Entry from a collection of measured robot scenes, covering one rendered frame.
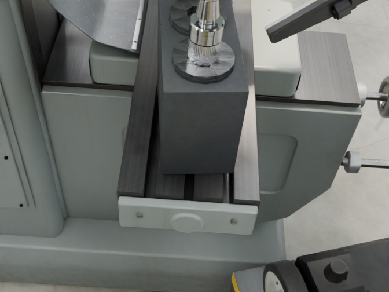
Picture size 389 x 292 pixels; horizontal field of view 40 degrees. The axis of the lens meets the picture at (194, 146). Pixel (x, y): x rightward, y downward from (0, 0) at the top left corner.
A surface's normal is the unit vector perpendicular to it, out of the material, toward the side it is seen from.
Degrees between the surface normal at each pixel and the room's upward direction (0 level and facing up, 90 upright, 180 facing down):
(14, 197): 88
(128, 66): 90
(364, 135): 0
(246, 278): 0
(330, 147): 90
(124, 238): 0
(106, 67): 90
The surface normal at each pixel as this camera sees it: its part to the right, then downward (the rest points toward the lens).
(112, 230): 0.06, -0.64
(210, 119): 0.07, 0.77
